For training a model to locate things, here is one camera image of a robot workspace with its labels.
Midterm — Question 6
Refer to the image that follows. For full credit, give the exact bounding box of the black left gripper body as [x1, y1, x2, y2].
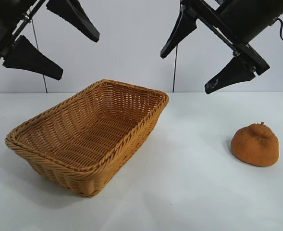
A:
[0, 0, 47, 66]

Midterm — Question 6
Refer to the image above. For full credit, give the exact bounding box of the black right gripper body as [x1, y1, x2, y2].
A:
[181, 0, 283, 76]

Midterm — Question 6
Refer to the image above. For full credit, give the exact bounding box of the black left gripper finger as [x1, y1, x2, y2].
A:
[46, 0, 100, 43]
[2, 35, 64, 81]

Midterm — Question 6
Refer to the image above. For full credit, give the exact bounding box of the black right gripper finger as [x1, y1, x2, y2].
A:
[204, 56, 256, 95]
[160, 11, 199, 58]

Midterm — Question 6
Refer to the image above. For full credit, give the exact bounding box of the bumpy orange fruit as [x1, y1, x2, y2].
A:
[230, 122, 280, 167]

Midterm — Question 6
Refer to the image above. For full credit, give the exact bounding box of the tan woven wicker basket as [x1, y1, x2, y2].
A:
[5, 78, 170, 198]

